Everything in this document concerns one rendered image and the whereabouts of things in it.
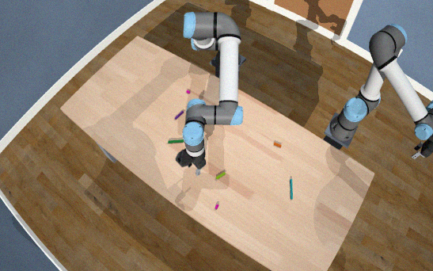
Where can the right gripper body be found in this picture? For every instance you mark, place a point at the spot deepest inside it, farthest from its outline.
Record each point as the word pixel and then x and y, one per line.
pixel 184 158

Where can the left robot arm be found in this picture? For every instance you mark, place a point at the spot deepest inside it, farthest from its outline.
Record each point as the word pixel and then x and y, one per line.
pixel 385 46

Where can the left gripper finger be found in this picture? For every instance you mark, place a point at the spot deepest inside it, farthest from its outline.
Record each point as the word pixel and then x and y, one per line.
pixel 418 146
pixel 417 154

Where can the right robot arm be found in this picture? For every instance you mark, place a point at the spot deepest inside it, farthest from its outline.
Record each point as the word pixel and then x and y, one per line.
pixel 224 37

